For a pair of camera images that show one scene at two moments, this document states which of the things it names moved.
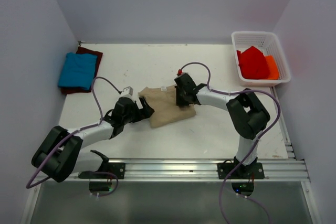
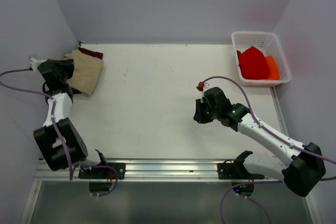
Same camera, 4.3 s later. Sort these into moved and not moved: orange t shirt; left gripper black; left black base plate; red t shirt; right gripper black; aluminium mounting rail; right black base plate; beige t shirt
Moved: left gripper black; beige t shirt; right gripper black
Not moved: right black base plate; red t shirt; left black base plate; orange t shirt; aluminium mounting rail
